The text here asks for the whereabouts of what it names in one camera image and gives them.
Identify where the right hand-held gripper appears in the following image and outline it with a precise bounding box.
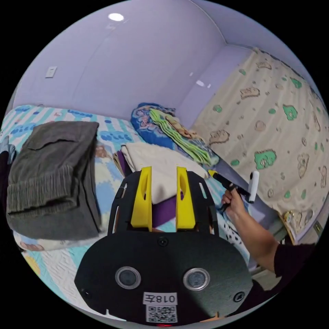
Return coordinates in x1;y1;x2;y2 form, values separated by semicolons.
207;169;252;213

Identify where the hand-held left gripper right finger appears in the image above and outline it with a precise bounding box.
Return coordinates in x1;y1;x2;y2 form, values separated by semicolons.
175;167;196;230

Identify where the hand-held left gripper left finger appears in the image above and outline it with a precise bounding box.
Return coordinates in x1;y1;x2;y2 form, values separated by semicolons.
130;166;153;230

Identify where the person's right forearm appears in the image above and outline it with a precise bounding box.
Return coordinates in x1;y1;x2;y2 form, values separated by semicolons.
230;208;280;273

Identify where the white sweatshirt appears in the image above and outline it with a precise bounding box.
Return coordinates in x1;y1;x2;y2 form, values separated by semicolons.
121;142;214;205

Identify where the person's right hand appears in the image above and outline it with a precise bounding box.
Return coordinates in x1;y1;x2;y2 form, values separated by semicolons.
221;189;248;220

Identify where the purple garment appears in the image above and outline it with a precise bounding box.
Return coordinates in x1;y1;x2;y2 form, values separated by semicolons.
114;150;185;228

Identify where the bed with printed sheet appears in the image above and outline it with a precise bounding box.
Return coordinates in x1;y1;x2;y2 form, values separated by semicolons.
0;103;260;312

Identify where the green folded blanket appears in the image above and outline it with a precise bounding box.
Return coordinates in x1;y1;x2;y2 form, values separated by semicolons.
149;108;213;166

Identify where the beige curtain with bear print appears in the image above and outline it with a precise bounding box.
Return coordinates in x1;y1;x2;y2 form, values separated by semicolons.
191;47;329;243

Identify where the blue floral rolled blanket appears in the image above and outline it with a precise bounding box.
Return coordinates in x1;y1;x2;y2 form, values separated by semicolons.
130;102;214;160

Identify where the gray ribbed jacket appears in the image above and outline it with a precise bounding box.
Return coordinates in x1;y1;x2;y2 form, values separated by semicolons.
5;121;102;241

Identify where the person's body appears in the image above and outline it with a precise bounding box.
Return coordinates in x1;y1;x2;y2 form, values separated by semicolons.
226;242;318;318

